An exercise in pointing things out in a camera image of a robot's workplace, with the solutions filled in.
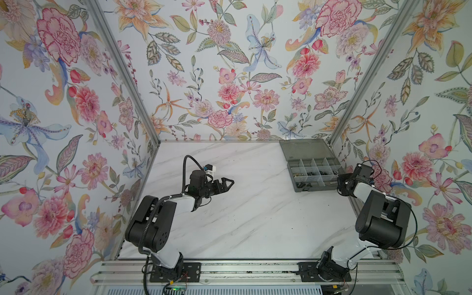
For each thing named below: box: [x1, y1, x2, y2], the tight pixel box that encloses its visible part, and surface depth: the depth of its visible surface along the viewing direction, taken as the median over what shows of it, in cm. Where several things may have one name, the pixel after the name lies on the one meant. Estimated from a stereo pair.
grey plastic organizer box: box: [279, 138, 345, 193], surface depth 108 cm
